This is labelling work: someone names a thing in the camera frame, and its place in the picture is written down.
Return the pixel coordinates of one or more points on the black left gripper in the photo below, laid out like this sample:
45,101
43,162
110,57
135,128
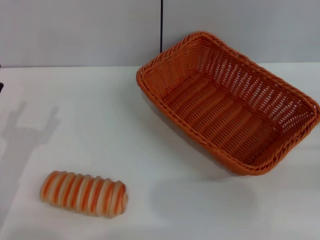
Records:
1,87

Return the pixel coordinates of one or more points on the orange woven rectangular basket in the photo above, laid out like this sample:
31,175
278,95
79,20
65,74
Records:
220,110

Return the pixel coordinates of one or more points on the orange striped bread loaf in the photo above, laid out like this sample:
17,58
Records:
83,195

